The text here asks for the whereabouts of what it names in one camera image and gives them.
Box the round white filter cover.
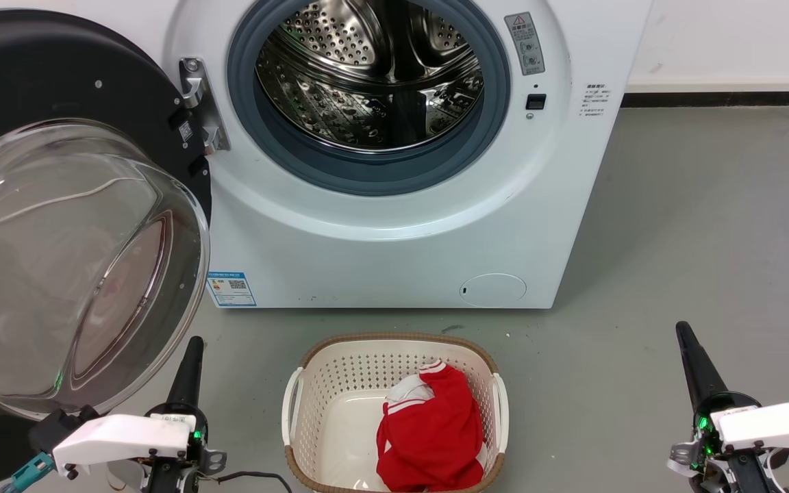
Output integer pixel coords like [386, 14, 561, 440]
[459, 273, 527, 308]

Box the grey warning sticker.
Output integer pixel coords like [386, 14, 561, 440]
[503, 11, 547, 77]

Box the teal camera cable connector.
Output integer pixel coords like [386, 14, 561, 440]
[0, 452, 55, 493]

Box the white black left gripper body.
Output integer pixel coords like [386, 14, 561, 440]
[51, 404, 228, 493]

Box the round black glass washer door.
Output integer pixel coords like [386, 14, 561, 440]
[0, 8, 214, 491]

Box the perforated steel washer drum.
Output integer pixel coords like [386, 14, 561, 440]
[255, 0, 485, 155]

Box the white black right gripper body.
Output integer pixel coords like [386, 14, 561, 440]
[666, 390, 789, 493]

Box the red white garment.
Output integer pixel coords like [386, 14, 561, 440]
[375, 360, 488, 493]

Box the blue white energy label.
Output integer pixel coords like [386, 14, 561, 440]
[205, 271, 258, 308]

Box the beige perforated laundry basket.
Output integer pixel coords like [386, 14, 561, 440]
[281, 333, 510, 493]

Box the white front-loading washing machine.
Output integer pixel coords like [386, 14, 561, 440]
[162, 0, 653, 309]

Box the small printed text sticker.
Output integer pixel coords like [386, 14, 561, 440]
[577, 83, 614, 119]

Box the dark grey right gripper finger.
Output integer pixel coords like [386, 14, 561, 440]
[675, 321, 729, 413]

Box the white wall skirting board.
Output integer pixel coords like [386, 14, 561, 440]
[622, 73, 789, 109]

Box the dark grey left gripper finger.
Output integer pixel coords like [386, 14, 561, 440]
[187, 336, 205, 416]
[164, 336, 193, 414]

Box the silver metal door hinge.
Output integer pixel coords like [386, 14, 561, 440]
[178, 58, 231, 156]

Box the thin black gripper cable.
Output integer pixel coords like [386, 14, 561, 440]
[215, 470, 294, 493]

